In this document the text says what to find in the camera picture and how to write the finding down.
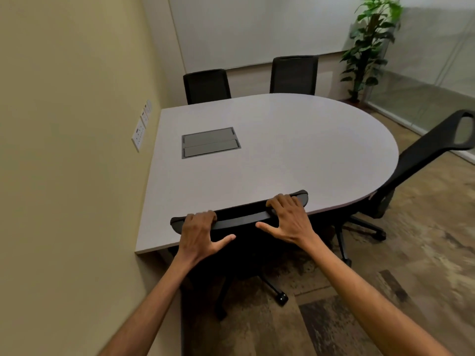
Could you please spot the white wall whiteboard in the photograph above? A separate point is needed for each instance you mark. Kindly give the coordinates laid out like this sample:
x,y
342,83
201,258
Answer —
x,y
259,29

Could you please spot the person's right hand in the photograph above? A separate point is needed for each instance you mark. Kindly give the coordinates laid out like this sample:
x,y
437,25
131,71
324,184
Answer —
x,y
293,224

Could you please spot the green potted plant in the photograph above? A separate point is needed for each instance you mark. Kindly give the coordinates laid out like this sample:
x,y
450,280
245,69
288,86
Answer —
x,y
371,44

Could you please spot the black office chair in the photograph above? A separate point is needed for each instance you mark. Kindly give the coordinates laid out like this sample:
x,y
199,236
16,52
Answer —
x,y
419,155
294,74
206,87
241,216

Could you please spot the large white wall socket plate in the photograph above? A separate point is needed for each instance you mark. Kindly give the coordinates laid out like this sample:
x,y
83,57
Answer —
x,y
138,135

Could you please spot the person's right forearm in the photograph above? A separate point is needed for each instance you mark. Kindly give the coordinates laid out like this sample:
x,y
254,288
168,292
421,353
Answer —
x,y
367,300

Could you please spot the person's right thumb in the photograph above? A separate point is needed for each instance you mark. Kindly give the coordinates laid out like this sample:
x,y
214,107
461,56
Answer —
x,y
266,227

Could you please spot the person's left thumb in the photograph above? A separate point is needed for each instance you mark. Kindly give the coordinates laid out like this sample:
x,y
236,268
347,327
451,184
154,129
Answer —
x,y
223,240

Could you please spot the frosted glass partition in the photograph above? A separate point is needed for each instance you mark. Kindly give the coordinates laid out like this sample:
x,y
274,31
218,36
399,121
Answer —
x,y
426,62

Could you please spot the person's left forearm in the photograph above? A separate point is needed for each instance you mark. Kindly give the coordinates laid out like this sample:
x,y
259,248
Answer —
x,y
156,311

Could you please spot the person's left hand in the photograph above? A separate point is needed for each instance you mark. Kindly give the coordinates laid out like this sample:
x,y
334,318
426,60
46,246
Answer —
x,y
195,239

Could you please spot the small white wall socket plate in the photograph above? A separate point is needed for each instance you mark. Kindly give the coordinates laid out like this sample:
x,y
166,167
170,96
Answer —
x,y
144,119
148,107

